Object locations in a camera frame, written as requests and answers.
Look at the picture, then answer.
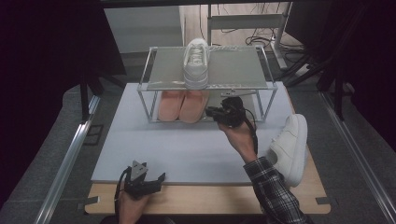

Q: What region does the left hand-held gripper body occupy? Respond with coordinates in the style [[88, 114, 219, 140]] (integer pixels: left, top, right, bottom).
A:
[[124, 160, 154, 199]]

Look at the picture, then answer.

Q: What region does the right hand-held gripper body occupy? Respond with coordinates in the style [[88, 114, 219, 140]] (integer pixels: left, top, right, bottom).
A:
[[219, 89, 257, 129]]

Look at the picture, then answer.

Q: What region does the pink slipper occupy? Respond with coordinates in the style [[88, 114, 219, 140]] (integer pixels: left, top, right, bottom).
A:
[[178, 91, 210, 124], [157, 91, 186, 122]]

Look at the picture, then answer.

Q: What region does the white sneaker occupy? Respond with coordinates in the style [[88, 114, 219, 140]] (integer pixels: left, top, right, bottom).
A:
[[182, 37, 210, 91], [265, 113, 309, 188]]

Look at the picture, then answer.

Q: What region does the metal two-tier shoe rack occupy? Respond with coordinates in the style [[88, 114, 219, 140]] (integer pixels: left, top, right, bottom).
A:
[[136, 45, 278, 123]]

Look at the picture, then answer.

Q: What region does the person's left hand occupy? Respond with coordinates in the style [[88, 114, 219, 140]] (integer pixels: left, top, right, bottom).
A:
[[117, 186, 152, 224]]

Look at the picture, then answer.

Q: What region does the person's right hand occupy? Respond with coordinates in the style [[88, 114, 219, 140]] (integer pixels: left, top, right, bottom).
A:
[[218, 119, 258, 164]]

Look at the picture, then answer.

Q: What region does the pale grey board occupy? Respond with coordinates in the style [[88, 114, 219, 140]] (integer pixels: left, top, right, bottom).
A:
[[91, 81, 309, 186]]

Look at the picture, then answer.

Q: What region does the black tripod stand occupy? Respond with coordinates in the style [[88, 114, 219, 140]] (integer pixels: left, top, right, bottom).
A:
[[283, 55, 347, 120]]

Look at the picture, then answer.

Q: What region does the grey panel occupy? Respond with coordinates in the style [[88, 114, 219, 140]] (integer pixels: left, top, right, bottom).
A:
[[103, 6, 185, 54]]

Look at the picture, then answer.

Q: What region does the dark curtain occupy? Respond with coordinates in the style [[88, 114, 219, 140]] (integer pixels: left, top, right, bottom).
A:
[[0, 0, 127, 209], [323, 0, 396, 150]]

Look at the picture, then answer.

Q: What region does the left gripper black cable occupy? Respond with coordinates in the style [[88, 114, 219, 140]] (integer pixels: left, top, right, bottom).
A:
[[113, 166, 134, 218]]

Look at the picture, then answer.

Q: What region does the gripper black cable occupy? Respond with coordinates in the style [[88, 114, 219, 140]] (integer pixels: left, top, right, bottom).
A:
[[243, 107, 260, 156], [113, 166, 134, 218]]

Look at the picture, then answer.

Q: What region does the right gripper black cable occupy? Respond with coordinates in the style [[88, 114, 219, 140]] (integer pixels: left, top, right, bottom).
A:
[[243, 107, 260, 156]]

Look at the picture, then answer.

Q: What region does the aluminium floor rail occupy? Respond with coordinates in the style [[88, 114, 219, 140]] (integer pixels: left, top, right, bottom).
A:
[[34, 94, 102, 224], [318, 91, 396, 224]]

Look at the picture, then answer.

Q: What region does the bundle of floor cables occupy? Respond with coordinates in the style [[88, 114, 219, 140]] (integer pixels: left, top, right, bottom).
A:
[[245, 29, 305, 54]]

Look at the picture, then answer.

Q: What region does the white metal desk frame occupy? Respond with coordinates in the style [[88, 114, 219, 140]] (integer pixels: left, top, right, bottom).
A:
[[206, 3, 293, 71]]

